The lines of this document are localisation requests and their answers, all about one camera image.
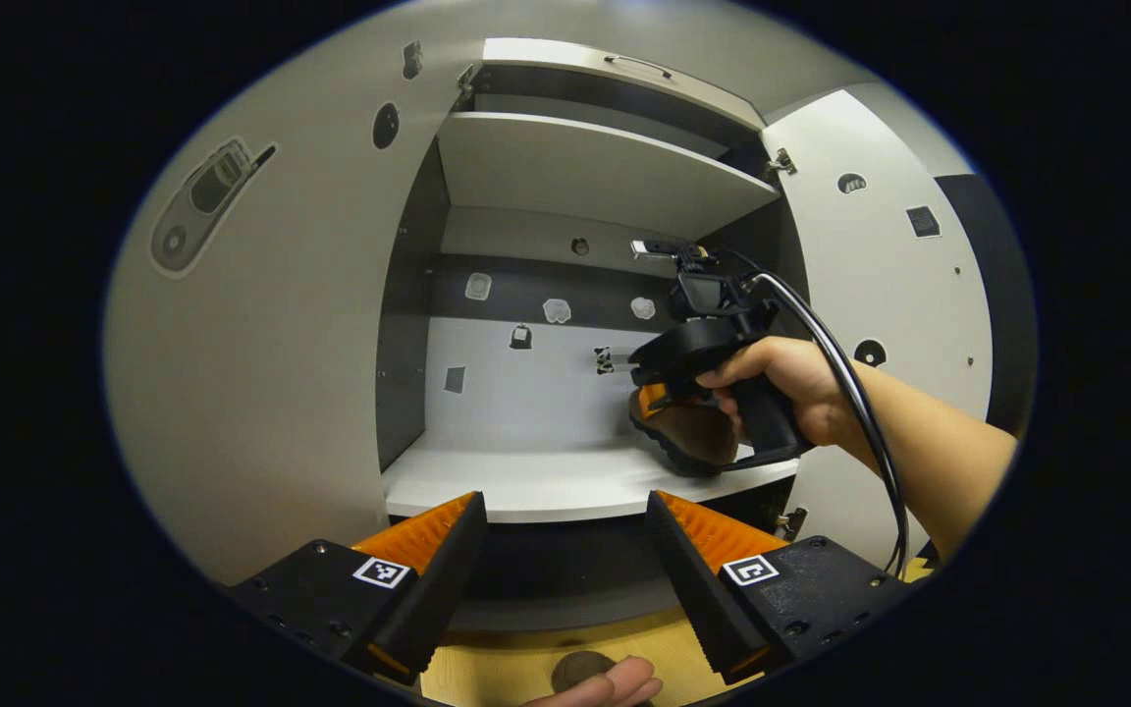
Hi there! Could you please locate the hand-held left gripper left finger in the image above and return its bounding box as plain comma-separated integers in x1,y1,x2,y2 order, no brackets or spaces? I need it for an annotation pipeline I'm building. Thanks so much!
226,490,490,686

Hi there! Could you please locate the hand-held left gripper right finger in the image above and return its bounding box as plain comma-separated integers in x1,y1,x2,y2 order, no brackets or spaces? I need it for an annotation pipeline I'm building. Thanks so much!
645,488,911,686

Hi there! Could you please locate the brown fuzzy shoe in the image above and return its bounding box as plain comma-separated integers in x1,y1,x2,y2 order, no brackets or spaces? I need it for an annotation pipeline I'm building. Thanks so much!
552,650,619,695
629,383,742,480

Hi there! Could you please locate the white shoe cabinet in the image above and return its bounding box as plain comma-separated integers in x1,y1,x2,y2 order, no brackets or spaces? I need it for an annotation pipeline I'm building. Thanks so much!
374,37,812,634

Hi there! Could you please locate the white cabinet door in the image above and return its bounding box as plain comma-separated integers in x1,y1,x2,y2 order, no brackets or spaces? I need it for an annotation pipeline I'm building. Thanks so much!
104,5,460,587
760,88,996,572

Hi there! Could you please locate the white cabinet drawer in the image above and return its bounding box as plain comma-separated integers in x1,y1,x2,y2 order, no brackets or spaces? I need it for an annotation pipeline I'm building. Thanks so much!
480,37,769,135

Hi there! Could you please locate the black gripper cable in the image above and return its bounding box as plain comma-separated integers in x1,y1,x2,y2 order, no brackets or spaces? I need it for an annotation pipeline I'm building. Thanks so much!
747,271,911,582

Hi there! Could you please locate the metal drawer handle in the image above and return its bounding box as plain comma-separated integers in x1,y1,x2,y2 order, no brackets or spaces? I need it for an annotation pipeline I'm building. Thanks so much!
604,55,675,82

